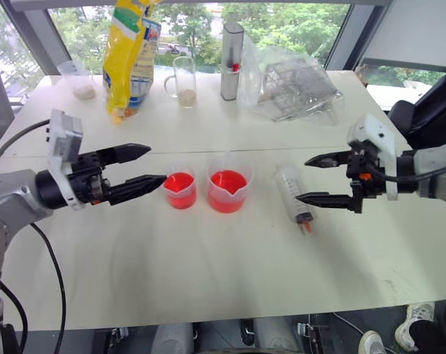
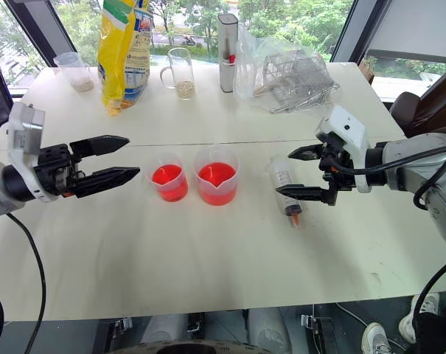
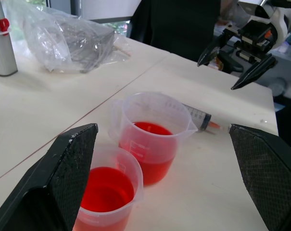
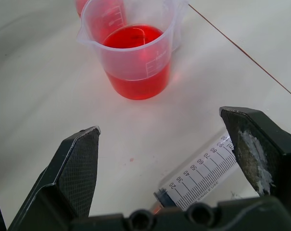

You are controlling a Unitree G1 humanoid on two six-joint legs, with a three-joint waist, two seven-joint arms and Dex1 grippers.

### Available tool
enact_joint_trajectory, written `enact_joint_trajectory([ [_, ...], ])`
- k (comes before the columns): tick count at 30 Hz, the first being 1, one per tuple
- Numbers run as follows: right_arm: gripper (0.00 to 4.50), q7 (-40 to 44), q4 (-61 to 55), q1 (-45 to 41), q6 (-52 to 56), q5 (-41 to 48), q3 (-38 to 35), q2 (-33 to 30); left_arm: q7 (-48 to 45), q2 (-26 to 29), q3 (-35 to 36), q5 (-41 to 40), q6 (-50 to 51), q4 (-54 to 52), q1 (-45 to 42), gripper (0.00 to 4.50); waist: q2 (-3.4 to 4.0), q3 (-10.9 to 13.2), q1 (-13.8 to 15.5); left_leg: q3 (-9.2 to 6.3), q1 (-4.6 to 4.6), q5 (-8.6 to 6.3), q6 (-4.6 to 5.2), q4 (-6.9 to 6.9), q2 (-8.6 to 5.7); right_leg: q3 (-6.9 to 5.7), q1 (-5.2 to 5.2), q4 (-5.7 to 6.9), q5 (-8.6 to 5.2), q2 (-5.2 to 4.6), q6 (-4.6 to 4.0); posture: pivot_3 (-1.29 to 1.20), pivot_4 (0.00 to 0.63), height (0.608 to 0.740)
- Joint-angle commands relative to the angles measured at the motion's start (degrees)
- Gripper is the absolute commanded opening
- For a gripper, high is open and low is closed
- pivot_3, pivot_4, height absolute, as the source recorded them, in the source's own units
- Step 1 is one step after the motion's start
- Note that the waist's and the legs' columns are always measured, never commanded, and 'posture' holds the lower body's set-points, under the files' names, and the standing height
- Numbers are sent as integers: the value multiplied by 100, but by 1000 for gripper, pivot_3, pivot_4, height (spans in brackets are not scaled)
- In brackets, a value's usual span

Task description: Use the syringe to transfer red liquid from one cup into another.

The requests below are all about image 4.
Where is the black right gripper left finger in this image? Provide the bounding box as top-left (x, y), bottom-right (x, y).
top-left (7, 125), bottom-right (102, 231)

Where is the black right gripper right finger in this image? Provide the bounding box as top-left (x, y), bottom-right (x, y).
top-left (219, 106), bottom-right (291, 215)

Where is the clear plastic syringe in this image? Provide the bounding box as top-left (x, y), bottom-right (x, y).
top-left (152, 131), bottom-right (240, 215)

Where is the plastic beaker with red liquid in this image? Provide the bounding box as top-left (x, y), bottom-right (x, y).
top-left (76, 0), bottom-right (189, 101)

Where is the small clear plastic measuring cup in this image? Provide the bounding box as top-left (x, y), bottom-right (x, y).
top-left (74, 0), bottom-right (127, 29)

